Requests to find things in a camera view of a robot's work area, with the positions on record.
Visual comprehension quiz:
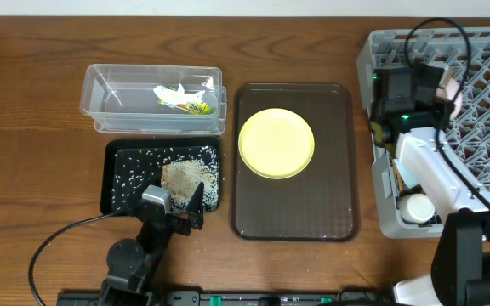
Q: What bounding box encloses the light blue bowl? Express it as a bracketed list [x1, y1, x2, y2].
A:
[394, 159, 419, 189]

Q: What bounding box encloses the grey plastic dishwasher rack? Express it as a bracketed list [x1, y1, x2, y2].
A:
[356, 26, 490, 240]

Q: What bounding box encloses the white tissue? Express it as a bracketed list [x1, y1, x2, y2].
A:
[153, 84, 205, 105]

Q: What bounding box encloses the dark brown serving tray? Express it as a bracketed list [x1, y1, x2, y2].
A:
[231, 83, 360, 242]

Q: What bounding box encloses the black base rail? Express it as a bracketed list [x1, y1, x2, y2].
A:
[56, 289, 396, 306]

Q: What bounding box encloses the yellow plate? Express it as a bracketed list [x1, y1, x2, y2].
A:
[238, 108, 315, 179]

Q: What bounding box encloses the spilled rice pile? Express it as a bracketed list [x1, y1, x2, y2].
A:
[105, 145, 219, 213]

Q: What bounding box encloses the green orange snack wrapper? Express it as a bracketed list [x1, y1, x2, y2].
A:
[158, 99, 211, 115]

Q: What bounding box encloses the white cup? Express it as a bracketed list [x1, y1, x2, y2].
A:
[398, 194, 436, 224]

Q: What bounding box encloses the white bowl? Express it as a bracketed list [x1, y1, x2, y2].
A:
[436, 77, 463, 120]

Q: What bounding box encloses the clear plastic bin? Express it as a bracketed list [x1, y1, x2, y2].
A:
[81, 64, 227, 135]

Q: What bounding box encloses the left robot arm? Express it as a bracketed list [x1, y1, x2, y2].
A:
[97, 183, 204, 306]

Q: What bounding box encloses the black waste tray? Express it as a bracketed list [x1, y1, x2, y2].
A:
[100, 137, 220, 214]

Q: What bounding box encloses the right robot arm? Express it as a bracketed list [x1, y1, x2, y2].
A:
[369, 64, 490, 305]

